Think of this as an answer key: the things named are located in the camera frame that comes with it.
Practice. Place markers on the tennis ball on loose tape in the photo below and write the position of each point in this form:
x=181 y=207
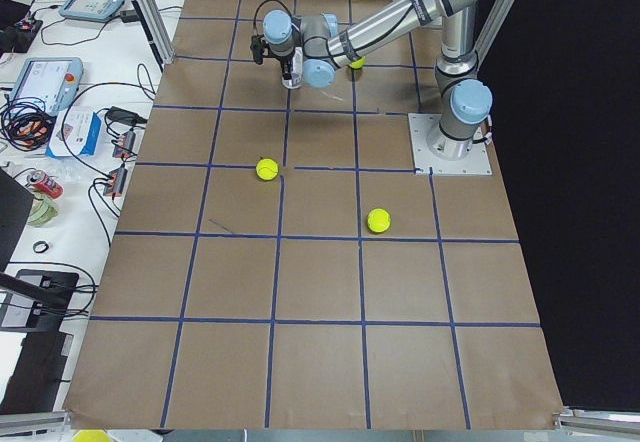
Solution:
x=267 y=169

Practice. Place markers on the tennis ball far corner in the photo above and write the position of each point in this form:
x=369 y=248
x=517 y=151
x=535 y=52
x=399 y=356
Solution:
x=378 y=220

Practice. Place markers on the brown paper table cover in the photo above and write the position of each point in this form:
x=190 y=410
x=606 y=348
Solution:
x=232 y=302

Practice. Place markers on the grey orange hub upper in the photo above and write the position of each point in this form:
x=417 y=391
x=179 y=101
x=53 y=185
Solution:
x=124 y=145

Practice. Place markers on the clear tennis ball can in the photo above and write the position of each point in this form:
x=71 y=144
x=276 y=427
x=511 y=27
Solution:
x=297 y=72

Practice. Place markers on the grey orange hub lower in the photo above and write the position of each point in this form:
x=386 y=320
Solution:
x=116 y=181

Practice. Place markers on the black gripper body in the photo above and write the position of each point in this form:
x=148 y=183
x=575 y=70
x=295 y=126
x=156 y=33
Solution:
x=285 y=62

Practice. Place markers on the far teach pendant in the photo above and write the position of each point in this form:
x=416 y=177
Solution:
x=91 y=10

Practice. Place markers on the black laptop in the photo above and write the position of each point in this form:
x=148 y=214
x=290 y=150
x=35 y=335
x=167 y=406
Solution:
x=36 y=304

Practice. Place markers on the blue white cardboard box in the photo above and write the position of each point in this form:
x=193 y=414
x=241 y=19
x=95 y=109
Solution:
x=76 y=132

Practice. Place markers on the near teach pendant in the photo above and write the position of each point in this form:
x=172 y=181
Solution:
x=51 y=83

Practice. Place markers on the red soda can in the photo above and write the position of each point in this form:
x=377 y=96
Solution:
x=44 y=183

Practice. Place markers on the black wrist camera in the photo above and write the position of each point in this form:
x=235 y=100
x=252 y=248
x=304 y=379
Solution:
x=257 y=47

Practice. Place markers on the tennis ball near centre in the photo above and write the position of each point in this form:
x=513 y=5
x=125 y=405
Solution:
x=358 y=64

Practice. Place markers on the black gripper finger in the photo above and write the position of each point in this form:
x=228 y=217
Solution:
x=286 y=70

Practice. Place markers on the teach pendant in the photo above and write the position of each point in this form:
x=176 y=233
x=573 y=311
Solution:
x=51 y=83
x=91 y=10

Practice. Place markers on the black power adapter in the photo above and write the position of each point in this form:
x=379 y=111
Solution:
x=124 y=116

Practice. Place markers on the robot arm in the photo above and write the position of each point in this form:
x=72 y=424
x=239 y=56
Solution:
x=312 y=48

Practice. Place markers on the grey orange hub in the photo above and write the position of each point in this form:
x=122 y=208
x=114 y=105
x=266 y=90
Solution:
x=116 y=181
x=124 y=145

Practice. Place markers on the green tape roll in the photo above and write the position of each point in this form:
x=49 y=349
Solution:
x=43 y=210

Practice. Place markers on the aluminium frame post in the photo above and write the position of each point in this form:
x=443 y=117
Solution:
x=155 y=31

